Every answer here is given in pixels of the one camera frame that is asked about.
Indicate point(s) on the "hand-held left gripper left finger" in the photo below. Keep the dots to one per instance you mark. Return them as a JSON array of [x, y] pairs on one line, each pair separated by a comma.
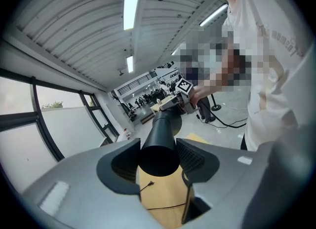
[[98, 186]]

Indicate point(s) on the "black desk lamp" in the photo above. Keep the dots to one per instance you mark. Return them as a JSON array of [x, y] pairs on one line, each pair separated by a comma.
[[160, 149]]

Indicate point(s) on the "wooden step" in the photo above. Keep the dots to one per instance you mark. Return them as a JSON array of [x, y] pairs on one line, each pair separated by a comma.
[[147, 118]]

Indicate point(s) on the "small wooden table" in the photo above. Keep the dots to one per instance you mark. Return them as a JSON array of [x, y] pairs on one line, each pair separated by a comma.
[[165, 193]]

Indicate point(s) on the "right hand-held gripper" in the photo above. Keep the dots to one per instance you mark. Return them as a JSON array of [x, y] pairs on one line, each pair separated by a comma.
[[184, 86]]

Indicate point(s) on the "black-framed window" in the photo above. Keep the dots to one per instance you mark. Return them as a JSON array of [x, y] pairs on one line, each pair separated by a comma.
[[37, 114]]

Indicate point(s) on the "small rectangular ceiling light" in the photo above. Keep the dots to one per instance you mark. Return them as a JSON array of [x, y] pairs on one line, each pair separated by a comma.
[[130, 64]]

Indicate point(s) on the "narrow ceiling strip light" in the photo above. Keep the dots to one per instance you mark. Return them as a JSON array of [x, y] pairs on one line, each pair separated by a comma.
[[213, 15]]

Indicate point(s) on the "black stanchion post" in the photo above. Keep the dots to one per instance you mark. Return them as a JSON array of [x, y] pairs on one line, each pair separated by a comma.
[[216, 105]]

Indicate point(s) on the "ceiling-mounted camera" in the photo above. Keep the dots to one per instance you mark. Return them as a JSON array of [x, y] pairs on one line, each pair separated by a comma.
[[121, 71]]

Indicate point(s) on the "person's right hand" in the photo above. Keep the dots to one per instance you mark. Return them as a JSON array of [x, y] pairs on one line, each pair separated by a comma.
[[199, 93]]

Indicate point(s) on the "person's right forearm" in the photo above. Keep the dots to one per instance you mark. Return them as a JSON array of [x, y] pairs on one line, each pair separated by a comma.
[[227, 75]]

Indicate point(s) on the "person's white shirt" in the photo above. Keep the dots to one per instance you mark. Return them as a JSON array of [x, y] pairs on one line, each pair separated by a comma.
[[271, 62]]

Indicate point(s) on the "white frosted panel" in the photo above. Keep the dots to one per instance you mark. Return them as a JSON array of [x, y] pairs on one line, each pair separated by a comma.
[[71, 129]]

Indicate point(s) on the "long ceiling light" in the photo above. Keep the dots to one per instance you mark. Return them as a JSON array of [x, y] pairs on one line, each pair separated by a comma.
[[132, 3]]

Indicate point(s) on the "black balcony railing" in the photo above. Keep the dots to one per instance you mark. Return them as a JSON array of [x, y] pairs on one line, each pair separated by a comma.
[[137, 82]]

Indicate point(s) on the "pale yellow table top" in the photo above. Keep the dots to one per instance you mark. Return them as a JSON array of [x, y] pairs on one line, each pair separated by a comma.
[[161, 103]]

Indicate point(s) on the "group of people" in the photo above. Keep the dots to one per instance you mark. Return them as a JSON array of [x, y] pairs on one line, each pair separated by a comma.
[[150, 96]]

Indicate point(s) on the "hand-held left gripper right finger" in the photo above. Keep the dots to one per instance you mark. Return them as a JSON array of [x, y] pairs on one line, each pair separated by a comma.
[[222, 173]]

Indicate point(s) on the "small red white rack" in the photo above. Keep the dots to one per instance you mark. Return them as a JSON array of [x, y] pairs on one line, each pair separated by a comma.
[[126, 134]]

